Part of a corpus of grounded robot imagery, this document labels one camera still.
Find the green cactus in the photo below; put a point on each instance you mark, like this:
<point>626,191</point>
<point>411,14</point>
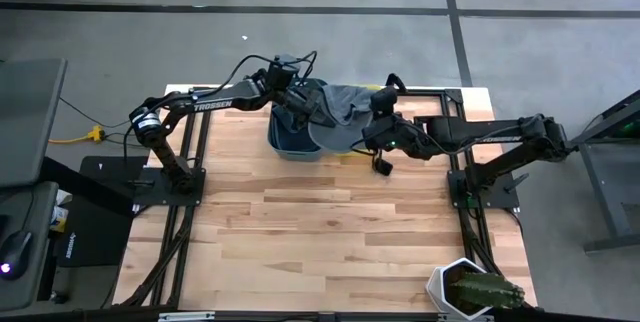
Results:
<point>485,289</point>

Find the grey side desk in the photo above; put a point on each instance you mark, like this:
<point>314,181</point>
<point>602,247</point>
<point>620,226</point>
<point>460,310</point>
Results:
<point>30,207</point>

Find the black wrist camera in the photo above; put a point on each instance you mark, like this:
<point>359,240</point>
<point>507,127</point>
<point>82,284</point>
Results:
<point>384,101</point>
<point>282,72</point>

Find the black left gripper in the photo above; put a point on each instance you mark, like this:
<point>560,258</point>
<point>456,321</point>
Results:
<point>300,102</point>

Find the white hexagonal plant pot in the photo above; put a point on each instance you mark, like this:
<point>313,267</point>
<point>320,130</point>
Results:
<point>435,287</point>

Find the black Trossen box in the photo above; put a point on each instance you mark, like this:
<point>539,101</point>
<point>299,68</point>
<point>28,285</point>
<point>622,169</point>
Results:
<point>100,232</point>

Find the grey washed cap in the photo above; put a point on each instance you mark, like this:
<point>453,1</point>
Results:
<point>345,107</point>

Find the grey flat panel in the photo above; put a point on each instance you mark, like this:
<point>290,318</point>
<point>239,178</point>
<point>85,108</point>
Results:
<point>30,122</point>

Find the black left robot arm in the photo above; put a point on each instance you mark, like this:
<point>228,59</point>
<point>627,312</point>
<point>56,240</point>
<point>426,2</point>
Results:
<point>215,102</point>

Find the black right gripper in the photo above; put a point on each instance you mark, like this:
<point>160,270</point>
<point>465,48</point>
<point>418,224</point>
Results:
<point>390,134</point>

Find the black metal desk frame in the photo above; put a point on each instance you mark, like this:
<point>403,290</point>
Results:
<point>605,172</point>

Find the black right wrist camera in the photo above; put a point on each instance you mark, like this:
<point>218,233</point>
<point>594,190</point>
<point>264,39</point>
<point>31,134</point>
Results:
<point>384,101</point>

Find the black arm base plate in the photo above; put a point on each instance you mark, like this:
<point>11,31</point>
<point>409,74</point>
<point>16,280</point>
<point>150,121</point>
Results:
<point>505,197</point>
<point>150,192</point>

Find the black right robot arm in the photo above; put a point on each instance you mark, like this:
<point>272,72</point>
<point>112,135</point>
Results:
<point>500,134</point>

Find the black computer mouse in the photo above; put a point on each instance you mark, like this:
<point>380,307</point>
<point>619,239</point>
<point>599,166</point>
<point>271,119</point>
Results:
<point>15,254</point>

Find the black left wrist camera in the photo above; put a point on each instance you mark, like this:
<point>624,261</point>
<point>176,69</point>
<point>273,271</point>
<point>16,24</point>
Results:
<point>282,72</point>

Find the blue plastic bin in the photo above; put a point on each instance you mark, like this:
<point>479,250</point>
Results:
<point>295,152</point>

